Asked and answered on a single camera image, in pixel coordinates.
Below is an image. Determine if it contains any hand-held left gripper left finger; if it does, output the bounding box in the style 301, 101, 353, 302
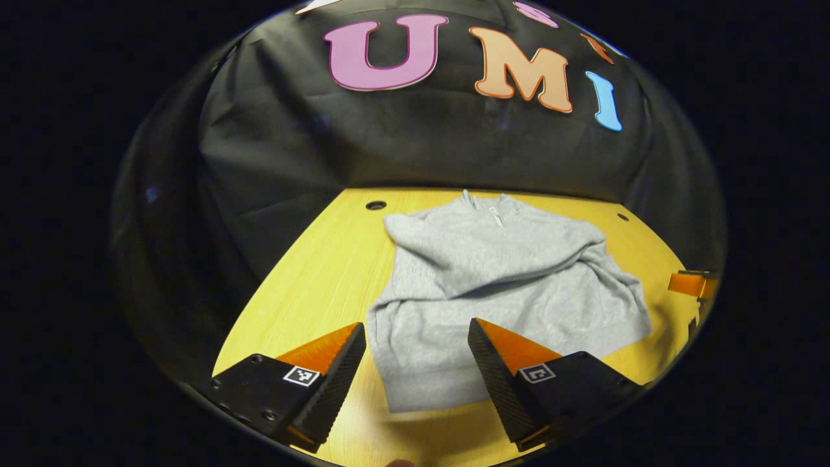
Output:
196, 322, 368, 453

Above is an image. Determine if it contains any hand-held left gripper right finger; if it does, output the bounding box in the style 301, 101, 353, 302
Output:
468, 317, 644, 453

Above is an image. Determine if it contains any grey zip-neck sweatshirt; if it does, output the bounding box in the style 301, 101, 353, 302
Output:
366, 190, 652, 414

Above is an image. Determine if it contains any black backdrop cloth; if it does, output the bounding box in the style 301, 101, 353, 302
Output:
110, 0, 727, 390

